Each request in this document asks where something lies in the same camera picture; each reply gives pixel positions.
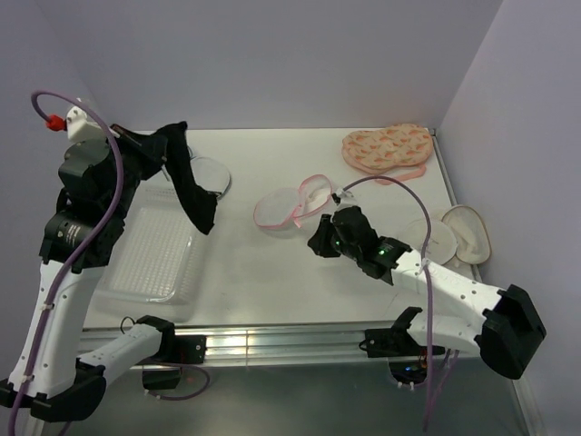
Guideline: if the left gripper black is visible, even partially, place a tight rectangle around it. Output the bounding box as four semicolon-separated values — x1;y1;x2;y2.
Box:
100;123;167;220

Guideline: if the pink trimmed mesh laundry bag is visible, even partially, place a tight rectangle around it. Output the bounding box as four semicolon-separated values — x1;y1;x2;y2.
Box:
253;174;338;230

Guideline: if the black garment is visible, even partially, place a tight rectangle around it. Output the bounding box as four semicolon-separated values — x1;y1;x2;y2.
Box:
155;121;218;235

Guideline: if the white bra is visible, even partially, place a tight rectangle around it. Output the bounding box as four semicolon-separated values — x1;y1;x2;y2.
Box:
303;186;332;215

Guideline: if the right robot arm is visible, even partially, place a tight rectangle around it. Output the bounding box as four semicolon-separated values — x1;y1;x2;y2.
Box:
308;206;547;380

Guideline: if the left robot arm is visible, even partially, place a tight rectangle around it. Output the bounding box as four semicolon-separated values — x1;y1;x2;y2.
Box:
1;126;177;423

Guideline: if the grey trimmed mesh laundry bag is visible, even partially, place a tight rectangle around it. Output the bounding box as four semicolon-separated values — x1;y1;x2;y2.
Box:
188;147;231;201

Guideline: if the peach floral bra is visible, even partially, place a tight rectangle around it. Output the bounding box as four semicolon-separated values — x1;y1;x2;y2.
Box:
341;123;434;182

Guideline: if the beige trimmed mesh laundry bag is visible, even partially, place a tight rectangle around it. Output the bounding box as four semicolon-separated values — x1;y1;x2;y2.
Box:
425;205;492;267

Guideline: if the white plastic basket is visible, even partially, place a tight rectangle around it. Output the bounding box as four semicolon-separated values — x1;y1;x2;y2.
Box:
96;184;206;305

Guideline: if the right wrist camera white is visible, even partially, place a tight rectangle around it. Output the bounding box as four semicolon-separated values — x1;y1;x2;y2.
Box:
331;188;358;210

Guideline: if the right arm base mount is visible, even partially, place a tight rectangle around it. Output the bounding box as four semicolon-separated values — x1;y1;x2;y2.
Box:
358;328;428;383

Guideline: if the aluminium frame rail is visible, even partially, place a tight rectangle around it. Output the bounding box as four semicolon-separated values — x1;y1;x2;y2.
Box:
76;320;521;372

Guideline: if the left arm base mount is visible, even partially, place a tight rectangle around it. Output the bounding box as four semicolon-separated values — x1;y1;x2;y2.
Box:
142;335;211;397

